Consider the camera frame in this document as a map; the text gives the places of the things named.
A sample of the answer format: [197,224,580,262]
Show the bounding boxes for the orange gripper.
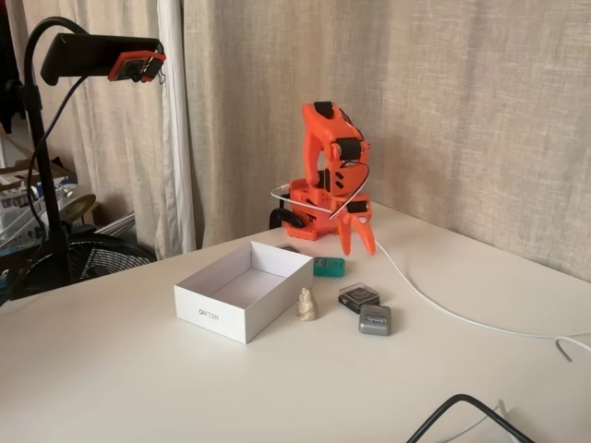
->
[332,196,378,257]

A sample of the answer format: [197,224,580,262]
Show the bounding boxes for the green cube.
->
[312,257,346,279]

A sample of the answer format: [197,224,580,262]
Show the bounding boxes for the white cardboard box bin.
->
[174,240,315,345]

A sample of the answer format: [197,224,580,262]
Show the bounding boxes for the black table clamp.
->
[269,207,308,231]

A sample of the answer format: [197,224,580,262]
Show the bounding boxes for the beige bear figurine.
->
[296,286,320,323]

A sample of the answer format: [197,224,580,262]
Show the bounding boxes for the grey small case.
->
[357,304,394,337]

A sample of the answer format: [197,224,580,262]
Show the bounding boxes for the beige linen curtain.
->
[183,0,591,283]

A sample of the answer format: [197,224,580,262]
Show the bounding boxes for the black floor fan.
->
[0,232,159,304]

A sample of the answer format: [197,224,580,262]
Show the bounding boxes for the olive round lamp head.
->
[58,192,98,223]

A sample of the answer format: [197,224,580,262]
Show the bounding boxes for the black gooseneck stand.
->
[8,17,93,301]

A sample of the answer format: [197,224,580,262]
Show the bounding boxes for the brown cardboard box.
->
[0,159,78,198]

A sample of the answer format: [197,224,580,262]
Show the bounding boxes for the thick black cable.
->
[405,393,537,443]

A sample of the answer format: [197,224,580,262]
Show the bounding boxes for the white cable under black cable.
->
[440,399,514,443]

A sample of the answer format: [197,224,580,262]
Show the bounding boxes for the long white cable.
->
[270,183,591,341]

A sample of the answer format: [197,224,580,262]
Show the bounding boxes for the black camera stand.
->
[6,0,205,260]

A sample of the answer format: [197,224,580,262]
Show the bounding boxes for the short white cable end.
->
[555,337,591,363]

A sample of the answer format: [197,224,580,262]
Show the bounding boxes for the orange camera module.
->
[107,49,167,86]

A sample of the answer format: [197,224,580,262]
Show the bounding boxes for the black camera holder bar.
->
[40,32,165,87]

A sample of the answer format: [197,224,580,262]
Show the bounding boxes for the thin black camera cable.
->
[6,73,92,301]

